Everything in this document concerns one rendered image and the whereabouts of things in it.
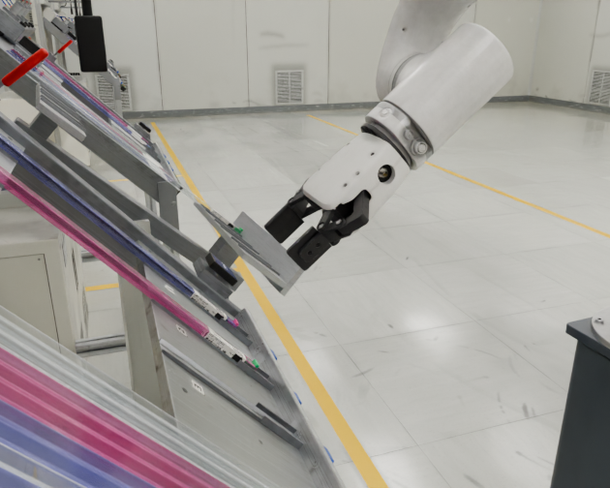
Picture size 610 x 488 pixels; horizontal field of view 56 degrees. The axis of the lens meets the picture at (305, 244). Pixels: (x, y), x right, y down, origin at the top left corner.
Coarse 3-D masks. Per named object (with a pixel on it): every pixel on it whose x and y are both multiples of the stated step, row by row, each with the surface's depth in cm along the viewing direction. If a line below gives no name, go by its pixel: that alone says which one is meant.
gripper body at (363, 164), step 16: (368, 128) 63; (352, 144) 66; (368, 144) 63; (384, 144) 61; (336, 160) 66; (352, 160) 63; (368, 160) 61; (384, 160) 61; (400, 160) 62; (320, 176) 66; (336, 176) 63; (352, 176) 61; (368, 176) 61; (384, 176) 62; (400, 176) 62; (304, 192) 67; (320, 192) 64; (336, 192) 61; (352, 192) 60; (368, 192) 62; (384, 192) 62; (336, 208) 62; (352, 208) 62
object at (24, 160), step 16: (0, 144) 62; (16, 160) 63; (32, 160) 64; (48, 176) 65; (64, 192) 66; (80, 208) 67; (96, 224) 68; (112, 224) 70; (128, 240) 70; (144, 256) 71; (160, 272) 73; (192, 288) 76
